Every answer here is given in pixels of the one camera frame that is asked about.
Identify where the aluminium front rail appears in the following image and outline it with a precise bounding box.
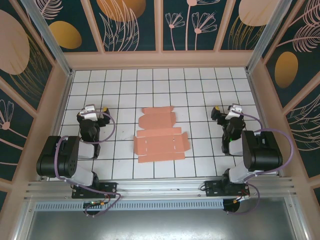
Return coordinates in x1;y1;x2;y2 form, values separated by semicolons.
23;177;298;201

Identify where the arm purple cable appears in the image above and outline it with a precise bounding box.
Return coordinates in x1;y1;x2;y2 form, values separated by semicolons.
223;111;294;216
54;111;123;218

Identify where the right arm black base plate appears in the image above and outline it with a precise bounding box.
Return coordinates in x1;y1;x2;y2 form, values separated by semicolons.
203;180;251;198

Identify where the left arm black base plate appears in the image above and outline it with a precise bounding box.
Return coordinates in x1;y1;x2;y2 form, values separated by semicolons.
71;181;118;200

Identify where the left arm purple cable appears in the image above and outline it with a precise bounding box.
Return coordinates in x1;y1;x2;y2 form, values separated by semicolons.
54;111;123;218

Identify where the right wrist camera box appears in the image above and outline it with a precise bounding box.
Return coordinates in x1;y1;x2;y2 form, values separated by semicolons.
224;103;243;120

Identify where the small green circuit board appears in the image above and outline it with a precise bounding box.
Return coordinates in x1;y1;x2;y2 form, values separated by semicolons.
83;199;106;208

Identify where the pink paper box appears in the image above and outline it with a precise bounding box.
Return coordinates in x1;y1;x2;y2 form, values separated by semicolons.
133;106;190;165

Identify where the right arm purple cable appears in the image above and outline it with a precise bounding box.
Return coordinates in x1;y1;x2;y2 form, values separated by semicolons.
223;111;294;216

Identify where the black round cable grommet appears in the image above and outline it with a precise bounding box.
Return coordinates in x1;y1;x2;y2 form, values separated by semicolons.
84;208;100;218
223;199;241;215

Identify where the aluminium corner post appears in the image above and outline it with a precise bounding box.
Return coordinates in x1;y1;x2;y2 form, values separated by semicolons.
244;0;294;74
19;0;76;77

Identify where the grey metal sheet panel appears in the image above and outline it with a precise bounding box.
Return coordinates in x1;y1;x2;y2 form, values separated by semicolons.
13;197;310;240

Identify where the grey slotted cable duct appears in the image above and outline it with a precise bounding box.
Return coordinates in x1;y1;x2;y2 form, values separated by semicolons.
34;199;225;211

